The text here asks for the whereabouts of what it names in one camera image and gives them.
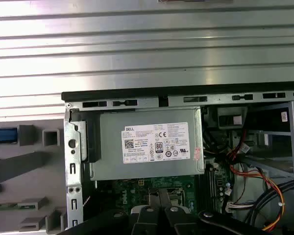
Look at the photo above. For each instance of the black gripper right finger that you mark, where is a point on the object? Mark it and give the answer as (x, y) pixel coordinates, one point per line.
(176, 220)

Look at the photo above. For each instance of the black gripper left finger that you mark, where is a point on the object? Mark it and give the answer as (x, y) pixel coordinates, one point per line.
(147, 220)

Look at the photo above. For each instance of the CPU socket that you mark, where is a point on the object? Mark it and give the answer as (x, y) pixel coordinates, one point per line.
(181, 194)

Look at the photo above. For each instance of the green motherboard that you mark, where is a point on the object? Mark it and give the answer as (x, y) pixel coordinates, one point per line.
(127, 191)

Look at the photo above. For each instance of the black RAM slot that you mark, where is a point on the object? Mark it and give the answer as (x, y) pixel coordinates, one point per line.
(201, 188)
(211, 188)
(206, 188)
(216, 194)

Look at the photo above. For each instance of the grey power supply unit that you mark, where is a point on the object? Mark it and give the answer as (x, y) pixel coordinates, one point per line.
(112, 159)

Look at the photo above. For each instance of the grey parts rack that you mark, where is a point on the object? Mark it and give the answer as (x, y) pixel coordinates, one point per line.
(27, 191)

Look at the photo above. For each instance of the black PC case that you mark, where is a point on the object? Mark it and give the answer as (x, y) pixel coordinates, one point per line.
(112, 95)

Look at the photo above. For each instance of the green RAM stick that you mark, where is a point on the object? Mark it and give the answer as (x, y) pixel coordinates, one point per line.
(5, 207)

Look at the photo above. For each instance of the grey metal slot bracket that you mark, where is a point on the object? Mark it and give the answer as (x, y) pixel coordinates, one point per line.
(74, 195)

